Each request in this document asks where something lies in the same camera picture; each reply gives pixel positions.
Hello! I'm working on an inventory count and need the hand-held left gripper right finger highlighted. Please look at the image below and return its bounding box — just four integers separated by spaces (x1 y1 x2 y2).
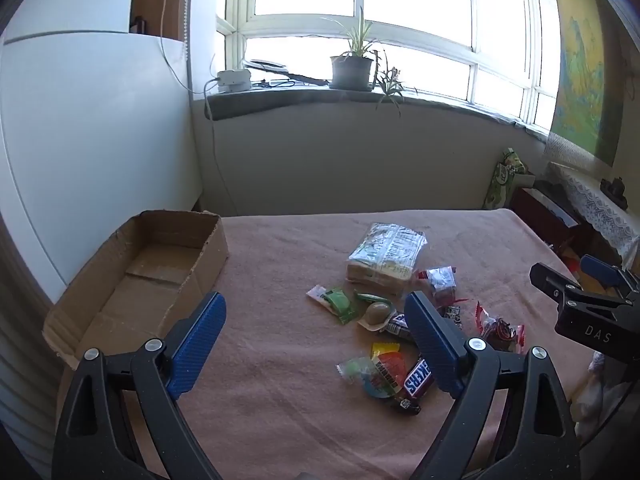
404 291 583 480

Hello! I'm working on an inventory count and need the person's right hand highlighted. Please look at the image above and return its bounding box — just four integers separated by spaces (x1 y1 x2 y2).
571 351 626 424

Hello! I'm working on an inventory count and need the orange jelly cup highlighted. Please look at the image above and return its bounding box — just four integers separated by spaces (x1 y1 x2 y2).
364 352 408 399

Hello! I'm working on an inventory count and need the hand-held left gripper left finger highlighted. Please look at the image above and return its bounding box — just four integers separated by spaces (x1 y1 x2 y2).
52 291 227 480

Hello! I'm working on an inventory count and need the potted spider plant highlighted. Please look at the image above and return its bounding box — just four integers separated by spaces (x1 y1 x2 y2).
320 7 386 92

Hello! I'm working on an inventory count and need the white lace cloth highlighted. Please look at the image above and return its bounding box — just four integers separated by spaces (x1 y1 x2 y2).
544 132 640 271

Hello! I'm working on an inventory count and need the grey windowsill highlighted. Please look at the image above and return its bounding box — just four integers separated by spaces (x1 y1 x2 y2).
205 85 551 137

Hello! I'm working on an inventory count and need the white snack packet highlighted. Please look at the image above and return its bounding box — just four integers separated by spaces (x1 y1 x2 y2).
306 285 333 311

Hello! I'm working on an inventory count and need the white power strip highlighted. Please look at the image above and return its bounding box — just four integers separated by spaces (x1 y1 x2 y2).
216 69 254 94

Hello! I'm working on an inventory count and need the sliced bread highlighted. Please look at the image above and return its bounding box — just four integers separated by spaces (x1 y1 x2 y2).
346 222 428 286

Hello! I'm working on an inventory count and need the green printed bag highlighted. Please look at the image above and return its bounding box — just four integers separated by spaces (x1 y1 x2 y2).
482 149 529 211

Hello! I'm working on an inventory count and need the white wardrobe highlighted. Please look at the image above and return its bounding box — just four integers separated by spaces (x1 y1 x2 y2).
0 0 202 306

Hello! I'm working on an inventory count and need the brown cardboard box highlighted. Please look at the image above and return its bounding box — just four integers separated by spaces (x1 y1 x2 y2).
42 210 230 368

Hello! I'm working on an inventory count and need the small green textured snack packet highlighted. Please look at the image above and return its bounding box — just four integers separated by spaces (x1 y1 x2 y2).
324 287 362 325

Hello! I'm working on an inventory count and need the green jelly candy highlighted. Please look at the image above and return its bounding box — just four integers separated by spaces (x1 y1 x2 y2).
337 357 376 387

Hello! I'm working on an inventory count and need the white slatted panel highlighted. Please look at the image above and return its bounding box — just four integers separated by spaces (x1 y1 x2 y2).
0 220 76 466

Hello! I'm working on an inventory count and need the dark wooden side table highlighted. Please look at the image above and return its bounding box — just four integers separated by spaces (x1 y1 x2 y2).
510 187 596 261

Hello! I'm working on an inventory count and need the black and white patterned packet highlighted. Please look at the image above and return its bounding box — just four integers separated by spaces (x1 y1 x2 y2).
440 305 464 331

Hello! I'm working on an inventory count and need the red and clear snack packet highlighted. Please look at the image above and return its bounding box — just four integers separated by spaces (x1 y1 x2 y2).
475 301 527 352
417 265 458 307

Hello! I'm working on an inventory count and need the yellow and green wall poster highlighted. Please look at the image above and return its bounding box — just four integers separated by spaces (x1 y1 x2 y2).
547 0 626 167

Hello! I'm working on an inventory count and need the round pastry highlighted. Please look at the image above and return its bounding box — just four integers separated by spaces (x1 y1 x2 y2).
357 300 398 332

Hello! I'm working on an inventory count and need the small trailing plant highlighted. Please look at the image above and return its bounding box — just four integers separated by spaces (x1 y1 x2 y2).
372 52 418 117

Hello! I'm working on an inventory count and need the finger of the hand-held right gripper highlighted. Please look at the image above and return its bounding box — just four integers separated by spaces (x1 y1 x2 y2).
529 261 587 307
579 254 627 289

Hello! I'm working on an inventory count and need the small dark figurine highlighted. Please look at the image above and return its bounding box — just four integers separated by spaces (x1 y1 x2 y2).
600 177 629 207

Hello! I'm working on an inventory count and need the thin white hanging cable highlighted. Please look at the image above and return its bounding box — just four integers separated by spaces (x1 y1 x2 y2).
159 0 211 95

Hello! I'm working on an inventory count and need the black elongated object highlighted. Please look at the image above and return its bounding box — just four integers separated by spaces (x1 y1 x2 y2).
245 59 331 87

